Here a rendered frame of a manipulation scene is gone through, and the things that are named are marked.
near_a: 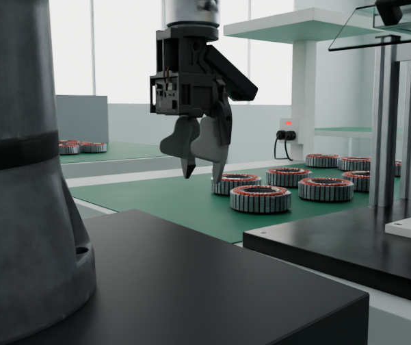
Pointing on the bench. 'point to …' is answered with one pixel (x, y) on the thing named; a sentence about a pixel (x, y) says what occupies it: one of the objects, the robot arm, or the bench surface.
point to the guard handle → (393, 9)
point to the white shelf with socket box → (299, 40)
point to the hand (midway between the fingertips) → (204, 172)
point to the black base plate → (357, 248)
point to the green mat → (213, 202)
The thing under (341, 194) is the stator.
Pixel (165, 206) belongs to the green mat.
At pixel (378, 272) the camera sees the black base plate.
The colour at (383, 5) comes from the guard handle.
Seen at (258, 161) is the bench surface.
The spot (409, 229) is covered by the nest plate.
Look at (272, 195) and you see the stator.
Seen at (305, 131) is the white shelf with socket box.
